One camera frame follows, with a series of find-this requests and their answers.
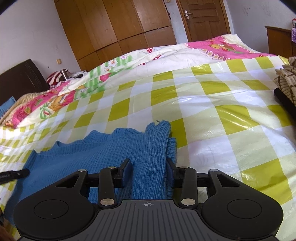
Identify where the red white striped pillow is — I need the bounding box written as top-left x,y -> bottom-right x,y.
46,71 -> 68,88

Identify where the black garment under striped one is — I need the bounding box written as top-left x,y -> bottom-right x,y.
273,88 -> 296,120

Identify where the blue knitted sweater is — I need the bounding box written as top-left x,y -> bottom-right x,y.
4,120 -> 177,222

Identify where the dark wooden headboard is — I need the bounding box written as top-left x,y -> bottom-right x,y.
0,59 -> 49,105

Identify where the beige striped garment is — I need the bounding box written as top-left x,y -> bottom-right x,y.
273,56 -> 296,106

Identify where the brown wooden door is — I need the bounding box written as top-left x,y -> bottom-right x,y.
176,0 -> 231,42

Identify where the green checkered bed quilt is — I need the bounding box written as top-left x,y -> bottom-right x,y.
1,35 -> 295,240

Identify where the blue pillow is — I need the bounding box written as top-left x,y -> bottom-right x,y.
0,96 -> 16,116

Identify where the brown wooden wardrobe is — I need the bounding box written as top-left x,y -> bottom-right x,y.
55,0 -> 176,71

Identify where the brown wooden side cabinet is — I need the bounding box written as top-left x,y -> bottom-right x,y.
265,26 -> 294,58

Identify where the purple cloth on cabinet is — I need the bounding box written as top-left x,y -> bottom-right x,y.
291,28 -> 296,43

